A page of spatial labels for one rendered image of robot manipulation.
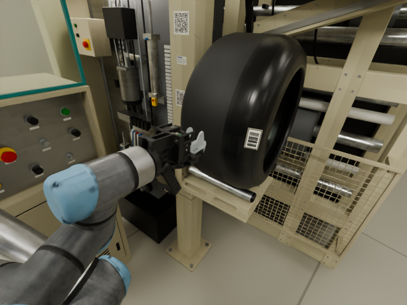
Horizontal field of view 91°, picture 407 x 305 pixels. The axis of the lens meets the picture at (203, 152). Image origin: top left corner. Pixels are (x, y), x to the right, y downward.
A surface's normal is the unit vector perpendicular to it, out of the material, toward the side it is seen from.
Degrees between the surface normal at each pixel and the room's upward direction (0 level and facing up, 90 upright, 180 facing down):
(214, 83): 56
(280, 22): 90
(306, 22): 90
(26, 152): 90
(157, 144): 90
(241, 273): 0
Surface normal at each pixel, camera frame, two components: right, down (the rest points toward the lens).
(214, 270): 0.04, -0.85
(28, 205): 0.82, 0.33
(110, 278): 0.57, -0.70
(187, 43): -0.57, 0.41
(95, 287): 0.55, -0.40
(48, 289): 0.77, -0.46
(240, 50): -0.26, -0.51
